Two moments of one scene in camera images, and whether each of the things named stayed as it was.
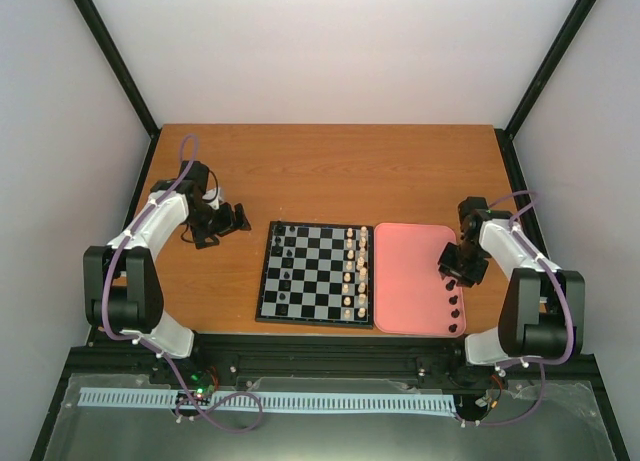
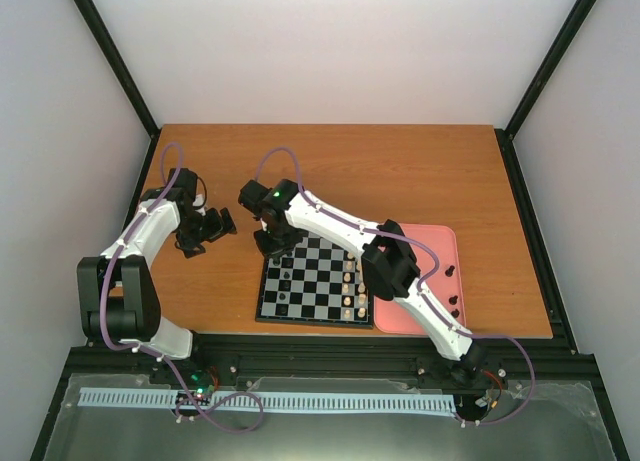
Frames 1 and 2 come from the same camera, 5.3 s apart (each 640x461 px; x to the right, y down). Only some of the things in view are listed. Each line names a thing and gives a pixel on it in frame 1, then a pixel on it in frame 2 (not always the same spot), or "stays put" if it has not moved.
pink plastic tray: (410, 295) stays put
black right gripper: (465, 279) → (274, 253)
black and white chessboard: (317, 274) stays put
